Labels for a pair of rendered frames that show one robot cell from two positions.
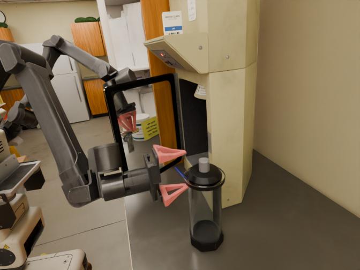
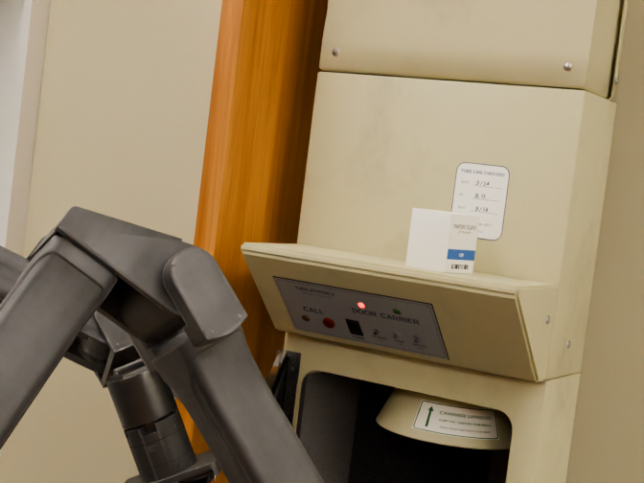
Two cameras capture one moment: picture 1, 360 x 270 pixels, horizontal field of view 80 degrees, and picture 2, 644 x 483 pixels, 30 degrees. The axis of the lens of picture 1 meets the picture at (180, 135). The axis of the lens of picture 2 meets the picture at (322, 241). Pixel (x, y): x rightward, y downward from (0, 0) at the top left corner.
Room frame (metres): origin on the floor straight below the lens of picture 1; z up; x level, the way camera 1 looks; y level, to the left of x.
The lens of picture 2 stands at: (-0.13, 0.94, 1.59)
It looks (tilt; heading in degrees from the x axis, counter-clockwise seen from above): 3 degrees down; 316
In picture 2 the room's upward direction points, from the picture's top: 7 degrees clockwise
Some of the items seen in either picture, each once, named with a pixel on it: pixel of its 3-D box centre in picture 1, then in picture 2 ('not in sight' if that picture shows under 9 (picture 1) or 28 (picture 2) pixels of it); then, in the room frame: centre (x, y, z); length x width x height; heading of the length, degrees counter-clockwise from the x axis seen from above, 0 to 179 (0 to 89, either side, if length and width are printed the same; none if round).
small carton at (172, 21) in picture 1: (172, 24); (442, 241); (0.67, -0.01, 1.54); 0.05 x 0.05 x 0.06; 4
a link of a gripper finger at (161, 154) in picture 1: (167, 160); not in sight; (0.45, 0.04, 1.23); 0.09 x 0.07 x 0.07; 105
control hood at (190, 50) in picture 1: (170, 54); (389, 310); (0.72, 0.01, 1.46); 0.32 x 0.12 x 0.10; 16
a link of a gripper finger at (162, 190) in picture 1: (170, 185); not in sight; (0.45, 0.04, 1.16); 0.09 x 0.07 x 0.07; 105
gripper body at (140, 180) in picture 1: (140, 180); not in sight; (0.43, 0.10, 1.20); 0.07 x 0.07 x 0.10; 15
